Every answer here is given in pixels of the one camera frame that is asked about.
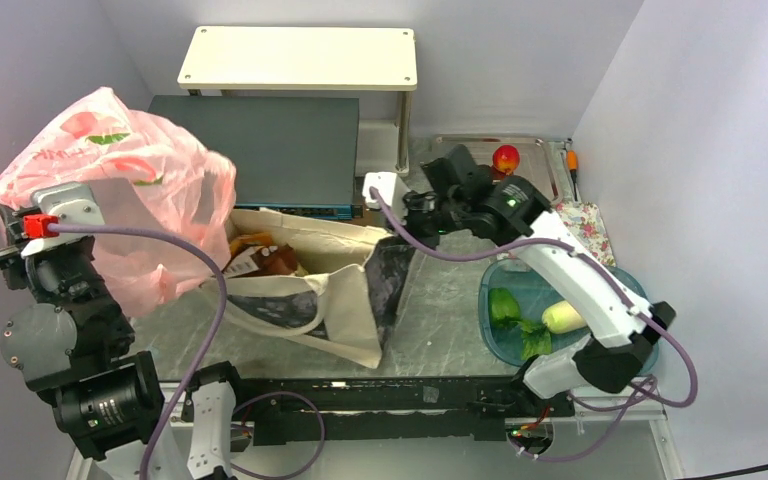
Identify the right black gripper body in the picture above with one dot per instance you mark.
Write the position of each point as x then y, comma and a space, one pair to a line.
426, 219

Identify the red apple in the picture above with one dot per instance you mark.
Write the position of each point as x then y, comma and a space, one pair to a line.
505, 160

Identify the beige canvas tote bag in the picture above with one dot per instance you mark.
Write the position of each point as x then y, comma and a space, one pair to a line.
347, 302

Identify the green pepper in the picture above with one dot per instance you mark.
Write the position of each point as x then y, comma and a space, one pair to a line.
503, 308

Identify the white radish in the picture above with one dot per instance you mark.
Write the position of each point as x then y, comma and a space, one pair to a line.
562, 318

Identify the pink plastic grocery bag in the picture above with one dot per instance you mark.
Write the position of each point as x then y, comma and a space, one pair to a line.
145, 172

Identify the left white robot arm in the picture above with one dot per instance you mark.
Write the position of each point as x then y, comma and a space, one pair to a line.
72, 349

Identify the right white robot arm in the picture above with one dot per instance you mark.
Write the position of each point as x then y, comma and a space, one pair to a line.
624, 327

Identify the silver metal tray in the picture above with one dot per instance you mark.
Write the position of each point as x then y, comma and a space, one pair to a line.
535, 164

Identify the teal plastic tray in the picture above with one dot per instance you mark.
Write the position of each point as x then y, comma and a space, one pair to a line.
532, 293

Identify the floral cloth mat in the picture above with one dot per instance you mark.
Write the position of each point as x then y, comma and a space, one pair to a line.
584, 220

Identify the orange snack packet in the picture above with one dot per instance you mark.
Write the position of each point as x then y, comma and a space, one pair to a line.
241, 242

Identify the brown snack packet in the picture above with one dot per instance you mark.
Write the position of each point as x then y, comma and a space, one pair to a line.
260, 260

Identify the white two-tier shelf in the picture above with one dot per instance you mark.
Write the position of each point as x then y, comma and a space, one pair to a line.
315, 59

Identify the dark blue network switch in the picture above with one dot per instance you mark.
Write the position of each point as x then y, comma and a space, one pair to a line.
295, 155

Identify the orange handled screwdriver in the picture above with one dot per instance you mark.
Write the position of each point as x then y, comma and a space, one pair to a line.
572, 164

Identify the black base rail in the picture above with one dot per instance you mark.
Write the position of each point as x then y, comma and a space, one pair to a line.
483, 408

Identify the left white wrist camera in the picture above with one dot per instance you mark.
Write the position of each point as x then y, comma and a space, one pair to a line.
69, 203

